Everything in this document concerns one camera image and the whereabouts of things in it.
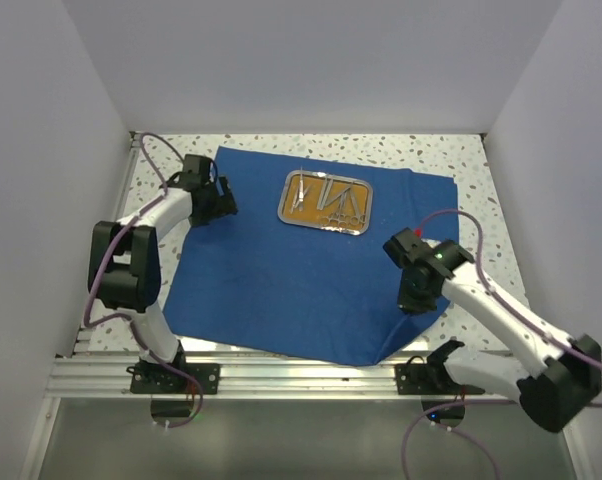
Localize steel scissors with ring handles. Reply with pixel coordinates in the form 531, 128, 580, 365
338, 184, 365, 228

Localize purple cable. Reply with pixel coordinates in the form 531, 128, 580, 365
83, 132, 205, 431
399, 208, 602, 480

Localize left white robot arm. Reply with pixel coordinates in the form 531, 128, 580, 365
82, 155, 238, 393

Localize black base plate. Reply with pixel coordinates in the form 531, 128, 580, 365
394, 355, 485, 396
126, 361, 221, 395

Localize steel tweezers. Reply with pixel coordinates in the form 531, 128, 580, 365
290, 168, 312, 213

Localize steel scalpel handle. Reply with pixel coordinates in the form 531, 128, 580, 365
316, 175, 333, 211

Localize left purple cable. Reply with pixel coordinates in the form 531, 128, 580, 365
83, 132, 205, 431

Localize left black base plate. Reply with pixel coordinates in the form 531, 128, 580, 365
126, 361, 221, 395

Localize aluminium rail frame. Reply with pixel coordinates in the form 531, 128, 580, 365
43, 130, 582, 480

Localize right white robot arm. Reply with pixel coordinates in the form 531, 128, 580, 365
383, 229, 602, 433

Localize steel forceps with ring handles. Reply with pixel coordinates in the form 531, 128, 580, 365
319, 178, 354, 229

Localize blue surgical cloth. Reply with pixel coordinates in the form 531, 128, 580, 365
163, 147, 459, 366

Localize steel tray with orange mat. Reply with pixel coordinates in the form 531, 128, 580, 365
277, 169, 373, 236

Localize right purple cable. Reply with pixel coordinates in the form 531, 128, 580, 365
399, 208, 602, 480

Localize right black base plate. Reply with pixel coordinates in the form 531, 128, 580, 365
394, 355, 485, 396

